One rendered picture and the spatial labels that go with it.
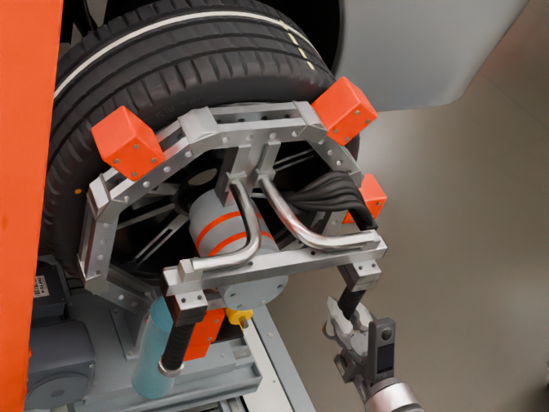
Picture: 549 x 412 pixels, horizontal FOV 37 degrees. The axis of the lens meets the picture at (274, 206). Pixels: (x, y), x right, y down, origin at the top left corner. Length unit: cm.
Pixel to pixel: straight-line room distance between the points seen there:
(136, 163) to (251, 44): 31
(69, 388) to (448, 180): 189
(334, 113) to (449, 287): 153
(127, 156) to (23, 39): 41
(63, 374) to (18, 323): 51
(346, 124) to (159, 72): 35
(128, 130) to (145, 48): 20
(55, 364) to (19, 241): 69
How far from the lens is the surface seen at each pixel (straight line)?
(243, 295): 151
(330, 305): 157
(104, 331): 216
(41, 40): 98
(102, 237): 148
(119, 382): 208
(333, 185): 146
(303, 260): 141
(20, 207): 117
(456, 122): 365
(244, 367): 227
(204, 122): 138
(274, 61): 146
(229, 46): 146
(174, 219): 167
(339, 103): 149
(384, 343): 148
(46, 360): 188
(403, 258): 293
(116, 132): 134
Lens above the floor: 200
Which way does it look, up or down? 44 degrees down
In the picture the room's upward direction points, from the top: 22 degrees clockwise
